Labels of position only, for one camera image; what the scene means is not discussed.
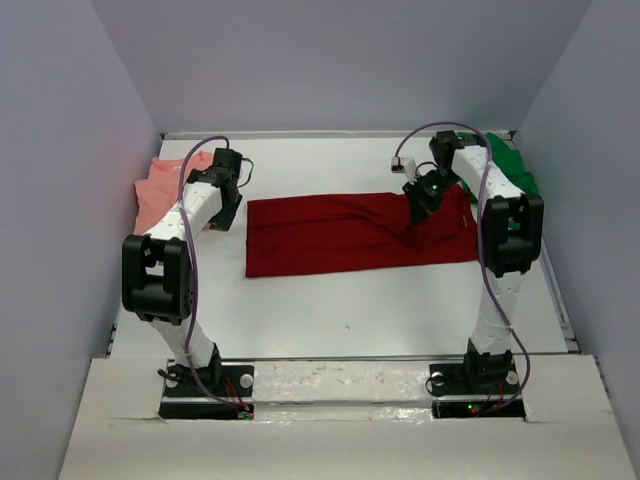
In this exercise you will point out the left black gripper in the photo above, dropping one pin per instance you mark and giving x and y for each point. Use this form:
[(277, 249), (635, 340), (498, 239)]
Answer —
[(226, 211)]

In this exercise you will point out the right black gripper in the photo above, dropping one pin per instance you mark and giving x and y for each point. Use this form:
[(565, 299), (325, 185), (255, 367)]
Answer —
[(425, 198)]

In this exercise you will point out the dark red t shirt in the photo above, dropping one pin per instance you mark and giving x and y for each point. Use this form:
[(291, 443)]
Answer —
[(334, 233)]

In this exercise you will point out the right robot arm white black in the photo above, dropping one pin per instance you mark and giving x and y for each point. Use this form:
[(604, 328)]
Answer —
[(509, 240)]

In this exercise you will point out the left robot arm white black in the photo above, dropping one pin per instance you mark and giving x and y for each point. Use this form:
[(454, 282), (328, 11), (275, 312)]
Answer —
[(159, 272)]

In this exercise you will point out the folded pink t shirt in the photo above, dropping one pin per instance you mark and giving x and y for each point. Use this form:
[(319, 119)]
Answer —
[(157, 194)]

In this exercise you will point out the crumpled green t shirt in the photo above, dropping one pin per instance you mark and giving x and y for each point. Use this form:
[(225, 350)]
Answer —
[(510, 161)]

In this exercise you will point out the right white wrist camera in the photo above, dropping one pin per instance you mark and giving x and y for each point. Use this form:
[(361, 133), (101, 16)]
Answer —
[(406, 166)]

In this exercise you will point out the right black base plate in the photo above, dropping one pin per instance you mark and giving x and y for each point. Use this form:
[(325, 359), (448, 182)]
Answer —
[(475, 395)]

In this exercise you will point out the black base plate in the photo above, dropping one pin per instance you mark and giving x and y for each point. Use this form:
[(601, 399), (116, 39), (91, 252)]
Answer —
[(183, 399), (475, 395)]

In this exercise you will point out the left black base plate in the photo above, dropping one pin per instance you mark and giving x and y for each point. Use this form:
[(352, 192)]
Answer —
[(183, 399)]

